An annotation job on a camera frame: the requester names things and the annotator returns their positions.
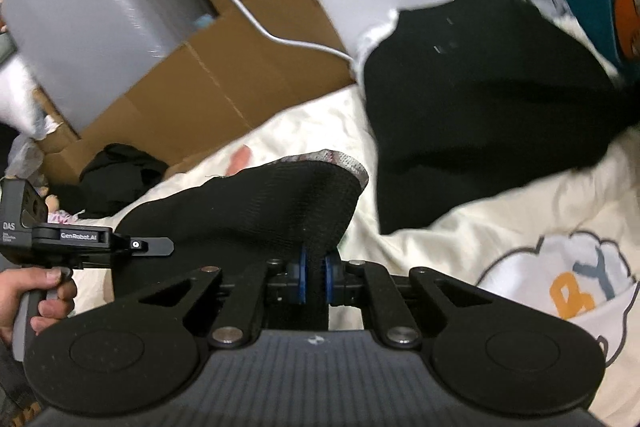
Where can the white printed bedsheet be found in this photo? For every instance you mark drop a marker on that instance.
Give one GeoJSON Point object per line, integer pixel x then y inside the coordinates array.
{"type": "Point", "coordinates": [450, 232]}

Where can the person's left hand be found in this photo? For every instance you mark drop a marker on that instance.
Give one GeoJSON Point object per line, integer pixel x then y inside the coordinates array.
{"type": "Point", "coordinates": [20, 289]}

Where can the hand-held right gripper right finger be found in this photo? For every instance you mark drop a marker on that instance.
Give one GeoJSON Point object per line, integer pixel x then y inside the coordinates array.
{"type": "Point", "coordinates": [330, 279]}

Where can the white pillow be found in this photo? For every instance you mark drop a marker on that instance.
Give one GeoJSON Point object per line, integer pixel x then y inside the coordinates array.
{"type": "Point", "coordinates": [15, 97]}

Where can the floral patterned garment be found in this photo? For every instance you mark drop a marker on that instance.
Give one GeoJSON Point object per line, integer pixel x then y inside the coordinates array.
{"type": "Point", "coordinates": [250, 217]}

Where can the crumpled black garment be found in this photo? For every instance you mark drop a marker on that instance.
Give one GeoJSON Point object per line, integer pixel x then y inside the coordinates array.
{"type": "Point", "coordinates": [120, 177]}

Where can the plush doll in floral dress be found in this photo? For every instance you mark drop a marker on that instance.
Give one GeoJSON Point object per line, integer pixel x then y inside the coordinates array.
{"type": "Point", "coordinates": [65, 218]}

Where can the folded black garment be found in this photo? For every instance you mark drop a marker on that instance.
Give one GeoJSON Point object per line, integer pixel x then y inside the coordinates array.
{"type": "Point", "coordinates": [475, 107]}

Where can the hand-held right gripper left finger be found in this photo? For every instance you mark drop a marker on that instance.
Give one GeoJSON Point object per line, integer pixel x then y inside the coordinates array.
{"type": "Point", "coordinates": [302, 277]}

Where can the clear plastic bag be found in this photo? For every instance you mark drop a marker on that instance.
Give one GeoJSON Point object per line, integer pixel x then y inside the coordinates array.
{"type": "Point", "coordinates": [25, 157]}

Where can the flat cardboard panel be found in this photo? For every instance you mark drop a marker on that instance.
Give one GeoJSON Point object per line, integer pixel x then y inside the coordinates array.
{"type": "Point", "coordinates": [200, 97]}

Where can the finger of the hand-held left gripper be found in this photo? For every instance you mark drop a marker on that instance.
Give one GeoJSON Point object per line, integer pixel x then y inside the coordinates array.
{"type": "Point", "coordinates": [150, 246]}

